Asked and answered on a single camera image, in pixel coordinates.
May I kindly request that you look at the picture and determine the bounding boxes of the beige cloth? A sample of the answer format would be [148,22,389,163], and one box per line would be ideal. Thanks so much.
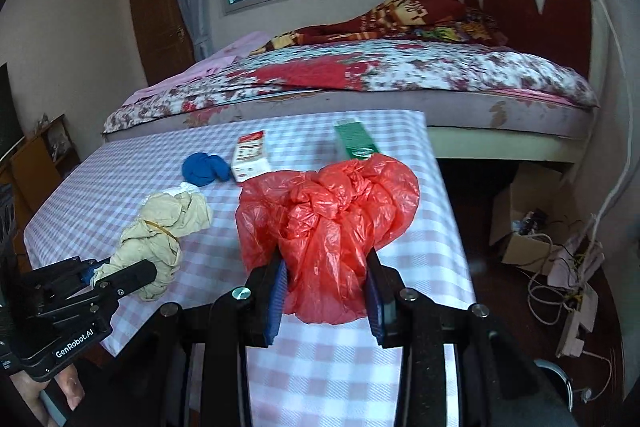
[107,189,215,303]

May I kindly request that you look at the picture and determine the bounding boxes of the floral bedsheet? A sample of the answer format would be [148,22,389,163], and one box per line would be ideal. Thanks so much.
[102,39,601,142]

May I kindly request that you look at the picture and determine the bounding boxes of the red and white headboard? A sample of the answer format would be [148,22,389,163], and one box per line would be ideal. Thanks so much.
[462,0,633,172]

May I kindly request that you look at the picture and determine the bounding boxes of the long white cable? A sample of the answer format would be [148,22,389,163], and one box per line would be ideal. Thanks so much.
[590,0,633,228]

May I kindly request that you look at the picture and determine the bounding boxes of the white power strips with cables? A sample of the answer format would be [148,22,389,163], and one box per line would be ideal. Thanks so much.
[547,217,613,358]

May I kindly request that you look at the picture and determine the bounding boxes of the white bed frame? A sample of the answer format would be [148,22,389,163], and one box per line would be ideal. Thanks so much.
[427,122,586,168]

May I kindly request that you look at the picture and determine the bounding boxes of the cardboard box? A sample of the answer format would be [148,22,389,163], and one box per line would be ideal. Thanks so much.
[489,164,566,275]

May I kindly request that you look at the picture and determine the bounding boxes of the brown wooden door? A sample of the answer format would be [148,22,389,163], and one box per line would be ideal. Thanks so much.
[125,0,196,88]

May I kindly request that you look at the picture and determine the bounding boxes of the checkered tablecloth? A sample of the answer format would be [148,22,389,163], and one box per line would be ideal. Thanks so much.
[22,109,476,427]

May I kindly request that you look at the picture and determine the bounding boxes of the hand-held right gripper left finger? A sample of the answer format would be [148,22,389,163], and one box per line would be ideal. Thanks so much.
[150,257,288,427]

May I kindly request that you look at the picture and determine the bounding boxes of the red plastic bag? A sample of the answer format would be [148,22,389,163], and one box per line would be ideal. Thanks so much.
[235,157,421,325]

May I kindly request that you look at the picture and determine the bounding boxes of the wooden shelf cabinet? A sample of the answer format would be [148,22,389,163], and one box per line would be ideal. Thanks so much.
[0,114,81,228]

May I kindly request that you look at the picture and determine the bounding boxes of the blue cloth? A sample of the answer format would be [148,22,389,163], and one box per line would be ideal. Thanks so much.
[182,151,233,188]

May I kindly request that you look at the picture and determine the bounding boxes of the red and white box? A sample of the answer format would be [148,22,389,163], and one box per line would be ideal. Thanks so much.
[231,131,273,182]

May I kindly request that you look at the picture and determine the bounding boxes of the pink sheet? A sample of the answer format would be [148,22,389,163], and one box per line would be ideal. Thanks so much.
[130,31,273,108]

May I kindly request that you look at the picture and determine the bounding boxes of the white cloth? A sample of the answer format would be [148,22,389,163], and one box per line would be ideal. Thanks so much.
[165,183,202,198]

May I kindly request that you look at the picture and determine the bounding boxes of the black television screen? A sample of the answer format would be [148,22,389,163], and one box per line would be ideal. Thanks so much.
[0,62,26,162]

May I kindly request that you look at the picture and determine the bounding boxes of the person's left hand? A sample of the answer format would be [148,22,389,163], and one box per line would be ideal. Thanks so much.
[10,359,86,427]

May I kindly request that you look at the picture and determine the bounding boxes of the red printed blanket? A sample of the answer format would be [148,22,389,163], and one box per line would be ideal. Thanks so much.
[250,0,506,55]

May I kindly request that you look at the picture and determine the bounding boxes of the green box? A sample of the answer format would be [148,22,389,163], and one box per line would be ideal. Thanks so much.
[334,119,388,162]

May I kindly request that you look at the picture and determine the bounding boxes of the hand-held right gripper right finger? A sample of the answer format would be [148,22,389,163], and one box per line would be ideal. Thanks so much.
[365,252,566,427]

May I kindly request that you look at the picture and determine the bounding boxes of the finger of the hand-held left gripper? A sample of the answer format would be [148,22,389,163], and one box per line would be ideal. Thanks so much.
[22,258,101,295]
[97,259,158,300]

